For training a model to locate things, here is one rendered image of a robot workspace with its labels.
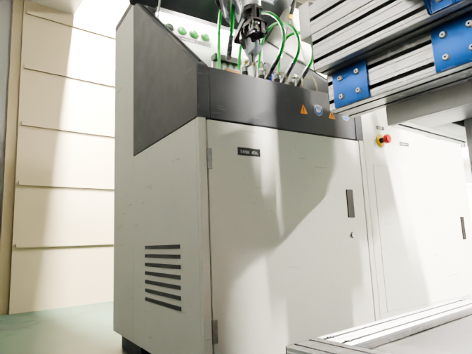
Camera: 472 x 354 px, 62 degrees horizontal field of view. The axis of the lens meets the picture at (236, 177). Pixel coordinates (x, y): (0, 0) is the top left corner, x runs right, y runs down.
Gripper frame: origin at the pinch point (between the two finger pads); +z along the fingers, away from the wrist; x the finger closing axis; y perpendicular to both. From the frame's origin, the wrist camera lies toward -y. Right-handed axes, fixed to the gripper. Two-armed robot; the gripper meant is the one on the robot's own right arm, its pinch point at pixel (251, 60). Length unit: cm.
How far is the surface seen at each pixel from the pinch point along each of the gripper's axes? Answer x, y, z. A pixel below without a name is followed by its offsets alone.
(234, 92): -22.2, 21.7, 24.6
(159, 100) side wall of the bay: -35.0, -7.1, 19.6
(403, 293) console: 49, 22, 92
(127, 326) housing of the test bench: -35, -43, 101
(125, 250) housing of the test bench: -35, -46, 71
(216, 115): -28.9, 21.7, 32.9
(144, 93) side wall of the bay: -35.0, -22.8, 11.6
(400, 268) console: 49, 22, 82
